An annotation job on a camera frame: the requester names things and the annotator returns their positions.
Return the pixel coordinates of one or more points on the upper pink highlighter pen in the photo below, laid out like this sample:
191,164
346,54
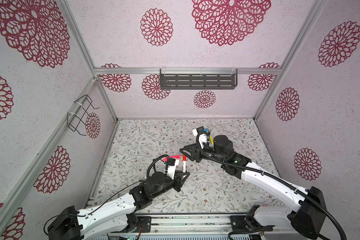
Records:
174,157

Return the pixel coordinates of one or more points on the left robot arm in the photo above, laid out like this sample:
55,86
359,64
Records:
118,215

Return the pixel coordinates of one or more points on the grey slotted wall shelf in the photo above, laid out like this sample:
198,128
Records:
186,81

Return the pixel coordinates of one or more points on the black wire wall rack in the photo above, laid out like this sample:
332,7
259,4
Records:
76,117

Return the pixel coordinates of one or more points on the aluminium front rail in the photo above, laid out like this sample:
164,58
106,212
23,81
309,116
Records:
162,224

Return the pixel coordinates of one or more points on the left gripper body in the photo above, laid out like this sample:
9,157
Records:
172,183

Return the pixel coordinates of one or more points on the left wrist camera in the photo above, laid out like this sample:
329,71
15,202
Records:
171,166

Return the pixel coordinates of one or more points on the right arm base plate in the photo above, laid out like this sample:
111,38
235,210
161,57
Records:
241,223

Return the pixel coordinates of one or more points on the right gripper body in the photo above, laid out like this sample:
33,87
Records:
200,155

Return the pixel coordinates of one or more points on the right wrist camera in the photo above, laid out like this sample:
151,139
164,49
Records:
203,136

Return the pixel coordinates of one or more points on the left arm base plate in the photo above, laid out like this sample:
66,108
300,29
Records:
138,224

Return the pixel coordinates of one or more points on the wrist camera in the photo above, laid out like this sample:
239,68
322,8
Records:
203,136
171,166

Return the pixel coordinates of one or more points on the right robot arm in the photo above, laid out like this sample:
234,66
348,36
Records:
298,214

